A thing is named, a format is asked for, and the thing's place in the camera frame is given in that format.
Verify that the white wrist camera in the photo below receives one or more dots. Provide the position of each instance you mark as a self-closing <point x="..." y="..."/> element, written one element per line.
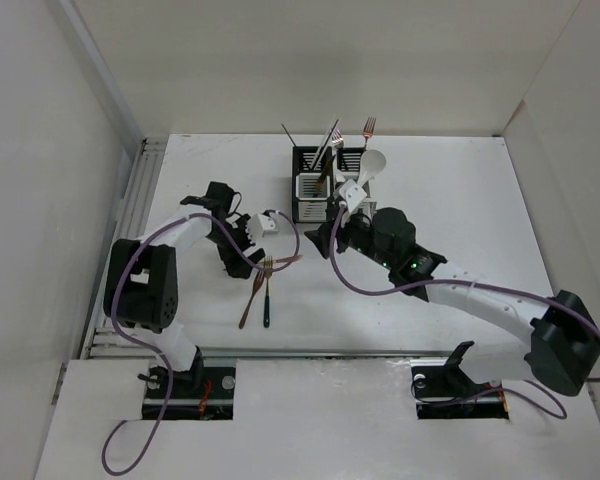
<point x="351" y="194"/>
<point x="262" y="225"/>

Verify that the black chopstick long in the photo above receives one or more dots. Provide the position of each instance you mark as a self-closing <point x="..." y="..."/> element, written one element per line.
<point x="325" y="147"/>

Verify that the brown wooden fork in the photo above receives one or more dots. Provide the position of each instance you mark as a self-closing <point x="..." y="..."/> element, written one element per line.
<point x="256" y="286"/>

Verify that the copper rose-gold fork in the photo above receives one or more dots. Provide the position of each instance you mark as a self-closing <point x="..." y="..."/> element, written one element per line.
<point x="368" y="130"/>

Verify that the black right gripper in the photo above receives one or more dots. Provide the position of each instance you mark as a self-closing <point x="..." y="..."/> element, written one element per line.
<point x="321" y="238"/>

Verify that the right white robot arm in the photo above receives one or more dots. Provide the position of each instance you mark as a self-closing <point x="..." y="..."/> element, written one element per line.
<point x="556" y="341"/>

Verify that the white slotted utensil container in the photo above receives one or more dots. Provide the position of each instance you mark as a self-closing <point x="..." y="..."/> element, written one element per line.
<point x="345" y="215"/>

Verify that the silver steel fork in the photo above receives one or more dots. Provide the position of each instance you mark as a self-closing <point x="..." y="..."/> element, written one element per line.
<point x="337" y="140"/>

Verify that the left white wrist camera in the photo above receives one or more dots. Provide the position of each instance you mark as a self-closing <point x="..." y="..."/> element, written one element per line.
<point x="262" y="225"/>

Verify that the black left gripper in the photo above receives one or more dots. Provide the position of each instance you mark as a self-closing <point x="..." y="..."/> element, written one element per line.
<point x="235" y="263"/>

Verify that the large white ceramic spoon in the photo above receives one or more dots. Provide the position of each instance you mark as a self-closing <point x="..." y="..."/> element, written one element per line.
<point x="372" y="162"/>

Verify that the gold knife black handle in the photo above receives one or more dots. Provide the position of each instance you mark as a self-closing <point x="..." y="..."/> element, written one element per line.
<point x="325" y="173"/>

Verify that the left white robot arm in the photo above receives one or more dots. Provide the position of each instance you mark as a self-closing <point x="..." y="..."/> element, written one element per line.
<point x="142" y="283"/>

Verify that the black chopstick short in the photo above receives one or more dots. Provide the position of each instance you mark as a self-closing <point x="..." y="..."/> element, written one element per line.
<point x="290" y="138"/>

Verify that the copper rose-gold knife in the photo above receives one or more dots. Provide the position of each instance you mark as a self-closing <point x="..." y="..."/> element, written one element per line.
<point x="274" y="263"/>

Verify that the gold fork black handle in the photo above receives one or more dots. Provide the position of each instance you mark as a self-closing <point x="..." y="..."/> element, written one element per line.
<point x="267" y="308"/>

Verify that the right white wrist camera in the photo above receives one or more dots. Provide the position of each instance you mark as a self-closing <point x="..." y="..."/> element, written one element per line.
<point x="351" y="194"/>

